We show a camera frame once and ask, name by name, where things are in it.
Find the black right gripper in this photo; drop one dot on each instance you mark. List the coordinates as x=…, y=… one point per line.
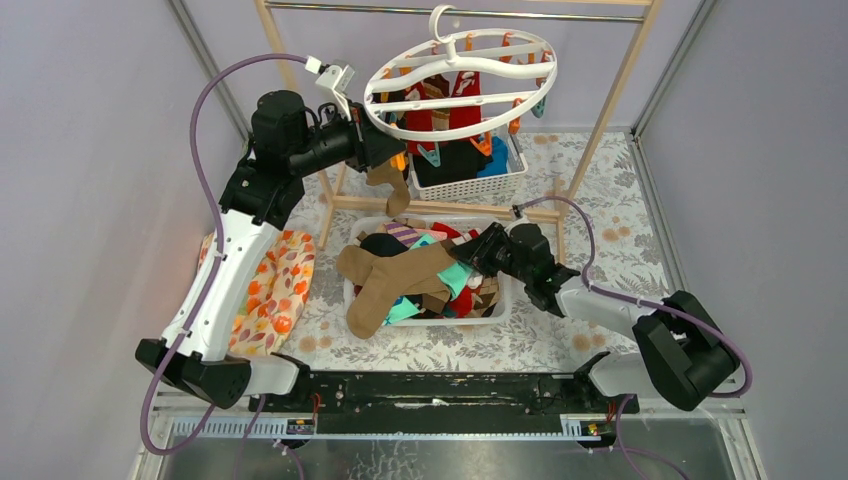
x=490, y=249

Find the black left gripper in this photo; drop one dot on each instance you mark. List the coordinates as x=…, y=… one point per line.
x=361, y=137

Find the rim orange clip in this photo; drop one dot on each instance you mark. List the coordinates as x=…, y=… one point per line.
x=399, y=161

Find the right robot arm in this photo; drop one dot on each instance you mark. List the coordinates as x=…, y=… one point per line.
x=680, y=358

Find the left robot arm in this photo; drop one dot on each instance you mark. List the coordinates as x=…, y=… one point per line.
x=289, y=142

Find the inner teal clip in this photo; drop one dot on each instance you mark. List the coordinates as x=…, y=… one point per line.
x=431, y=155

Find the teal clip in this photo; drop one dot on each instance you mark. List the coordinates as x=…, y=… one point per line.
x=431, y=155
x=538, y=109

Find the white round clip hanger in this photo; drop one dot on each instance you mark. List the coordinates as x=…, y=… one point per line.
x=529, y=76

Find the lower orange clip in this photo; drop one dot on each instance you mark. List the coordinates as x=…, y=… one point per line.
x=514, y=125

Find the right teal clip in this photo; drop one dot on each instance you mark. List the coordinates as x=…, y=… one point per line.
x=538, y=109

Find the upper orange clip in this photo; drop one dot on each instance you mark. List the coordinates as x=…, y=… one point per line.
x=506, y=42

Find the mint green sock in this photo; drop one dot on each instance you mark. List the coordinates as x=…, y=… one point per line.
x=413, y=277

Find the argyle beige green sock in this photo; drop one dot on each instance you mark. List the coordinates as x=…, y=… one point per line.
x=485, y=297

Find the red sock in basket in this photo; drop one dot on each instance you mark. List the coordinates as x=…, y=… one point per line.
x=460, y=279

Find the white front laundry basket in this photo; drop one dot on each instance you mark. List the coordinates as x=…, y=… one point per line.
x=501, y=311

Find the purple striped sock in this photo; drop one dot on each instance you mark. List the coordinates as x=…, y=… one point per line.
x=406, y=235

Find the blue cloth in basket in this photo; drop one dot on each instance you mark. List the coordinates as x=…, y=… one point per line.
x=498, y=163

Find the red hanging sock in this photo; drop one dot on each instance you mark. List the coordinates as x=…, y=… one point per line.
x=466, y=84

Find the white perforated back basket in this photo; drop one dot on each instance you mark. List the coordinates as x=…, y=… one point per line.
x=510, y=182

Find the metal hanging rod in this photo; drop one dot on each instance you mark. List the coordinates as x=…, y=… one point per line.
x=453, y=11

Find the orange floral cloth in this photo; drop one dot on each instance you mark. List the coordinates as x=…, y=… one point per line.
x=276, y=295

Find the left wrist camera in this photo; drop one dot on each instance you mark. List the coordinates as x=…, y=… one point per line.
x=332, y=79

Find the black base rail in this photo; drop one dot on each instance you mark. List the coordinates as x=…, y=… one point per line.
x=370, y=403

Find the wooden rack frame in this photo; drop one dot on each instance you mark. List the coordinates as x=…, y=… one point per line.
x=338, y=201

